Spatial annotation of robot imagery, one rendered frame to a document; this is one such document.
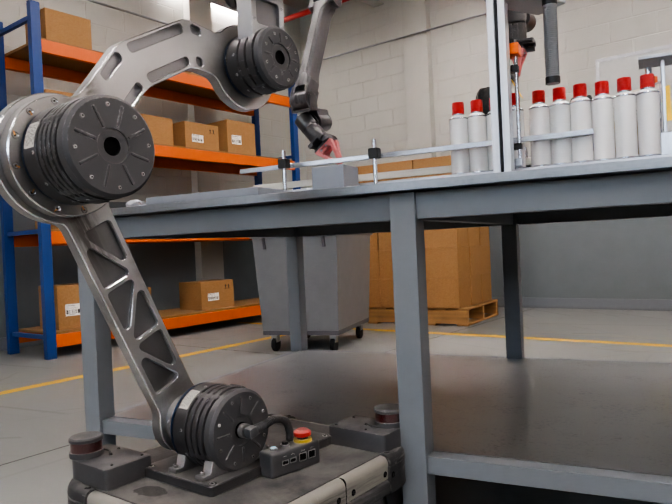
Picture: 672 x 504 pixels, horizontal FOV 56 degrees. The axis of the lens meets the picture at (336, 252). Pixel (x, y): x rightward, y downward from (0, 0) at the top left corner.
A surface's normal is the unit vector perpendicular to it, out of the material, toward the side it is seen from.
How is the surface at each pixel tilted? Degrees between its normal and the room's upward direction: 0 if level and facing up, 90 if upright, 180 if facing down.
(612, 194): 90
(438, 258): 90
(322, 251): 93
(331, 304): 93
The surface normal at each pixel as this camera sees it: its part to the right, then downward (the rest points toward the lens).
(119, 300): 0.79, -0.03
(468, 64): -0.61, 0.04
